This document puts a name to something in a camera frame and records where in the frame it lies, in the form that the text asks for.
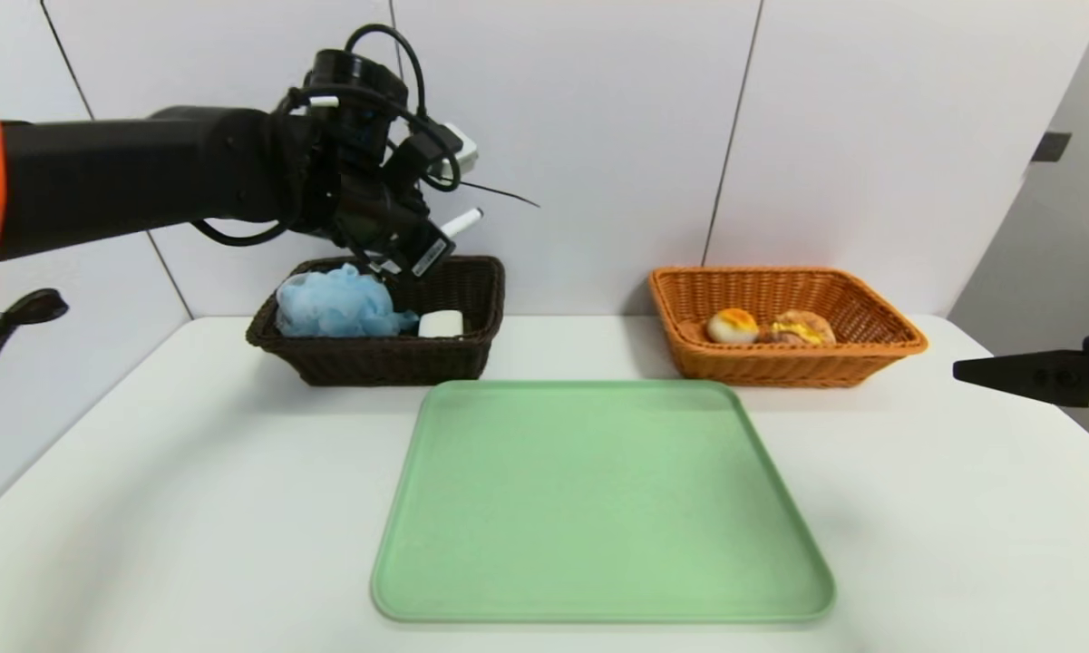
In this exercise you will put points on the orange and white egg bun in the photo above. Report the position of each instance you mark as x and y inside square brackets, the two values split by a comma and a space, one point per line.
[732, 326]

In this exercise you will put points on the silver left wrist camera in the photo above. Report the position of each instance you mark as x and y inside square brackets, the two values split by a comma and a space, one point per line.
[461, 150]

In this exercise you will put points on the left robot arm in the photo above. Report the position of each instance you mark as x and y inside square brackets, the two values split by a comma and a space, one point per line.
[145, 172]

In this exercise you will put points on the dark brown wicker basket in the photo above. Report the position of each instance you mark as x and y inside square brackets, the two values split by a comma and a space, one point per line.
[372, 363]

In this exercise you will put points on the brown cream puff bun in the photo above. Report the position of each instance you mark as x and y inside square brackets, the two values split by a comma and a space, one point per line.
[802, 328]

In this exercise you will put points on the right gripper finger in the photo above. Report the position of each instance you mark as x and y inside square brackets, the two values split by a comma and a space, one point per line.
[1025, 375]

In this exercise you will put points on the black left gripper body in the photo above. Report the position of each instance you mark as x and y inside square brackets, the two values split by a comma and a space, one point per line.
[429, 258]

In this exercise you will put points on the white soap bar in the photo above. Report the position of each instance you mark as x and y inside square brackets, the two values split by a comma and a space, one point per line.
[441, 324]

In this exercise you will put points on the light blue bath loofah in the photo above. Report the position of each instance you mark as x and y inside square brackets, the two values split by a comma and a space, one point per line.
[335, 304]

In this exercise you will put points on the white marker pen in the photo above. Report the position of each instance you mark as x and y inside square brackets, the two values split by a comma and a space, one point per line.
[462, 222]

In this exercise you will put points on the dark square wall fixture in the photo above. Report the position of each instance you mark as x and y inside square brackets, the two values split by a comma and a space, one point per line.
[1051, 148]

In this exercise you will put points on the orange wicker basket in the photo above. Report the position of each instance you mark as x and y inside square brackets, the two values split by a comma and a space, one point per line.
[870, 317]

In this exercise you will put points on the light green plastic tray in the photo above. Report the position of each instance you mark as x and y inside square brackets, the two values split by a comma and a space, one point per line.
[598, 508]

